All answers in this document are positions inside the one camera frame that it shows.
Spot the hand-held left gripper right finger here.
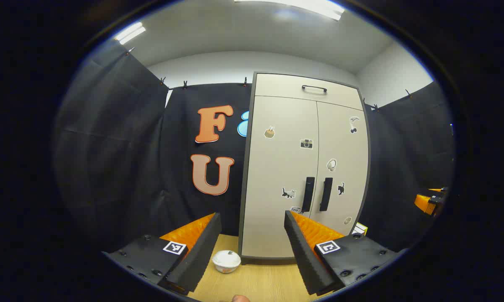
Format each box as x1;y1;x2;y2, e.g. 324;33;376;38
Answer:
284;210;407;296

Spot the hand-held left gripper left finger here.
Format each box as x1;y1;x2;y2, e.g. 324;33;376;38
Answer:
102;212;222;295

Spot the white cabinet door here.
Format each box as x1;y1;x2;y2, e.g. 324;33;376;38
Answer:
241;96;319;257
310;101;369;235

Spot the grey double-door shoe cabinet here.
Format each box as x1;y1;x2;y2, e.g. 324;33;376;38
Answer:
238;71;371;265

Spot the small white bowl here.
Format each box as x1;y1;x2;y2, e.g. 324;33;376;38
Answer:
212;250;242;273

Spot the black backdrop cloth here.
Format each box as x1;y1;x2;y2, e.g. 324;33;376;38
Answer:
52;40;456;252

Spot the short ceiling light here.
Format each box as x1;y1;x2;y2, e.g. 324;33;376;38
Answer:
114;22;146;45

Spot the long ceiling light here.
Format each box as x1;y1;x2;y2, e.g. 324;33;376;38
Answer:
234;0;345;21

